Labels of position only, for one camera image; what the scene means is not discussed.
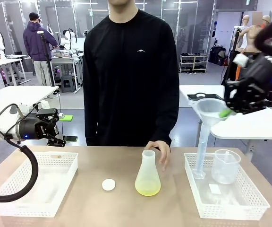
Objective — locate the skin toned mannequin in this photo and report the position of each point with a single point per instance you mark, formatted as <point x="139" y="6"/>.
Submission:
<point x="252" y="35"/>

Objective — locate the white round flask cap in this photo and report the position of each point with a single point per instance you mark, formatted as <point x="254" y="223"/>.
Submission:
<point x="108" y="185"/>

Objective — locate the white mannequin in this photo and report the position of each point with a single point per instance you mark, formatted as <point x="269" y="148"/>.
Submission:
<point x="245" y="23"/>

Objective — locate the person's right forearm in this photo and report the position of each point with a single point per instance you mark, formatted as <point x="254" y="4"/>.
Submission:
<point x="90" y="123"/>

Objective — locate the black plastic tray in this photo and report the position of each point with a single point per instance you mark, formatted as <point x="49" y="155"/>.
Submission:
<point x="192" y="97"/>

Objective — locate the small white paper slip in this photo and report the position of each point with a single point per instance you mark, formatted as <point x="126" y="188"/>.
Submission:
<point x="214" y="189"/>

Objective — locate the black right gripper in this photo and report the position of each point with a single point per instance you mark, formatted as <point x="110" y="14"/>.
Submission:
<point x="268" y="73"/>

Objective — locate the white shoe rack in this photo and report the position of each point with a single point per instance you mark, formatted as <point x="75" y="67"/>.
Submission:
<point x="193" y="62"/>

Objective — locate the translucent plastic funnel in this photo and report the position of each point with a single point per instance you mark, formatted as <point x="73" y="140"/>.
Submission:
<point x="209" y="106"/>

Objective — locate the clear plastic beaker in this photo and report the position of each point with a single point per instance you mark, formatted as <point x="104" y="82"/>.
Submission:
<point x="225" y="170"/>

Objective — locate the person in black sweater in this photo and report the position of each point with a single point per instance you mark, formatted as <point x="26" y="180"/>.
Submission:
<point x="131" y="82"/>

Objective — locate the gray plastic stool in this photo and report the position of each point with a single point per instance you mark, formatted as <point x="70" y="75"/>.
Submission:
<point x="68" y="82"/>

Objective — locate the person in purple jacket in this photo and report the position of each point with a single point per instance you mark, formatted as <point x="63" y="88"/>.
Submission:
<point x="35" y="42"/>

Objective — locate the person's left forearm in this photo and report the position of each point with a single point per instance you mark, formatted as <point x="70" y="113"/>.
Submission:
<point x="172" y="123"/>

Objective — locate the mannequin in orange with cap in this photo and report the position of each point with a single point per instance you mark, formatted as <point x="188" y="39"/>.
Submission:
<point x="266" y="20"/>

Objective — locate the clear graduated cylinder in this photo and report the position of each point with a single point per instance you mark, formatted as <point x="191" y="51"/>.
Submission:
<point x="202" y="153"/>

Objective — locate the white metal workbench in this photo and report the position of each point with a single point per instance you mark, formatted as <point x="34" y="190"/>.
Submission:
<point x="64" y="58"/>

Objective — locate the white rectangular table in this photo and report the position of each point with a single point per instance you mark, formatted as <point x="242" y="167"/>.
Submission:
<point x="20" y="94"/>
<point x="1" y="62"/>

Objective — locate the person's left hand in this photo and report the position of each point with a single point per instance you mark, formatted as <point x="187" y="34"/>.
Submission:
<point x="164" y="153"/>

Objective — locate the translucent Erlenmeyer flask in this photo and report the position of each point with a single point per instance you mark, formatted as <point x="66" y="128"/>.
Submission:
<point x="147" y="179"/>

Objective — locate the white perforated basket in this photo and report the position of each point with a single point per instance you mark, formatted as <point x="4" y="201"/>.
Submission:
<point x="32" y="208"/>
<point x="232" y="210"/>

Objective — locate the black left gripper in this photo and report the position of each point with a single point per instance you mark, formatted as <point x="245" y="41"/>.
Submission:
<point x="32" y="128"/>

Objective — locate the black camera stand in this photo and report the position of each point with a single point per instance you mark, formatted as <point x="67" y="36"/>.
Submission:
<point x="46" y="59"/>

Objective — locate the white rounded table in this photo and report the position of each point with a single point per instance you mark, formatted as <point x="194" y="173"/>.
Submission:
<point x="244" y="127"/>

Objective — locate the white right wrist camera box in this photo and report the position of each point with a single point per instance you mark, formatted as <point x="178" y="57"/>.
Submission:
<point x="241" y="60"/>

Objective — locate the black tripod stand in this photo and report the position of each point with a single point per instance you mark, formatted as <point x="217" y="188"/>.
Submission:
<point x="235" y="42"/>

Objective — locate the black luggage bags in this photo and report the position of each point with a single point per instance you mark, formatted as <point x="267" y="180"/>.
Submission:
<point x="217" y="55"/>

